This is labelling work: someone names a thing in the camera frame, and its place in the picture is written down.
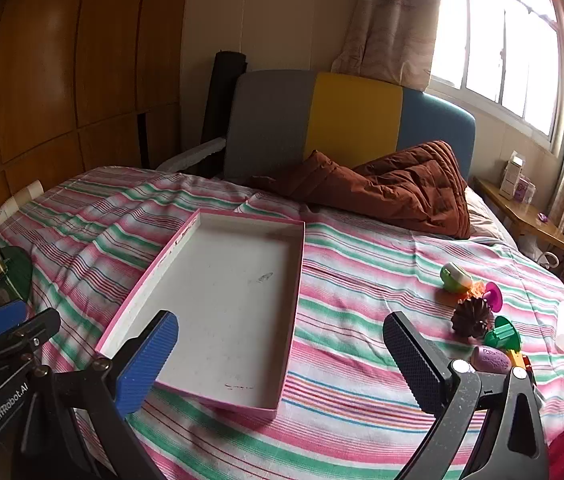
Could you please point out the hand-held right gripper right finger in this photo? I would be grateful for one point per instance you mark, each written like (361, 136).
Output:
(412, 360)

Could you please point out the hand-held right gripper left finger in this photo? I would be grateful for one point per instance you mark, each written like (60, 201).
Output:
(146, 360)

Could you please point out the brown scalloped stand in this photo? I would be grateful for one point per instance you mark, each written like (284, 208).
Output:
(469, 321)

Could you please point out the purple egg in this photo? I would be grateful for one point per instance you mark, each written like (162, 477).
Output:
(491, 360)

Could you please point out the green plastic spool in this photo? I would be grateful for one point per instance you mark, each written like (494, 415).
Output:
(504, 334)

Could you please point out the pink-rimmed white tray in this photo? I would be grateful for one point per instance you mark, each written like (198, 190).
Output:
(232, 300)

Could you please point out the white plastic tube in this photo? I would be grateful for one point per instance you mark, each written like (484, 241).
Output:
(563, 330)

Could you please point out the green white toy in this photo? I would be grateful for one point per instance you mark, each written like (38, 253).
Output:
(453, 276)

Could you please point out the small orange toy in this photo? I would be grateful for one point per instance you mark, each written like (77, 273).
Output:
(474, 291)

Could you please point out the magenta plastic spool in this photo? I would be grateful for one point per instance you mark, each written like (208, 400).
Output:
(493, 297)

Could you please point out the yellow toy piece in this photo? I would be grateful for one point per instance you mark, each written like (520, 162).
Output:
(514, 357)

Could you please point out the striped bedsheet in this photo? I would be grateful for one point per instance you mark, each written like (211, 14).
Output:
(362, 260)

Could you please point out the white pillow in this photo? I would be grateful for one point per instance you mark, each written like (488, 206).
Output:
(482, 220)

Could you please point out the brown quilted blanket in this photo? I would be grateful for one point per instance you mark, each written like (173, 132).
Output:
(402, 190)

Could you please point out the wooden bedside table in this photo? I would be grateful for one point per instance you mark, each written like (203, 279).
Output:
(522, 210)

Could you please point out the white carton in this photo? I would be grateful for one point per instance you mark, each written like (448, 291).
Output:
(512, 175)

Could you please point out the grey yellow blue headboard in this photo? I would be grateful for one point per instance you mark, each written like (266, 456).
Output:
(352, 115)

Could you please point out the wooden wardrobe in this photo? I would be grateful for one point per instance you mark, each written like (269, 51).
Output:
(61, 60)

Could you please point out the black rolled mat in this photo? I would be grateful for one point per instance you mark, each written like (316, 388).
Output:
(221, 95)

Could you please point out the window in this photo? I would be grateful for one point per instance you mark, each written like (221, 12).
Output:
(502, 50)

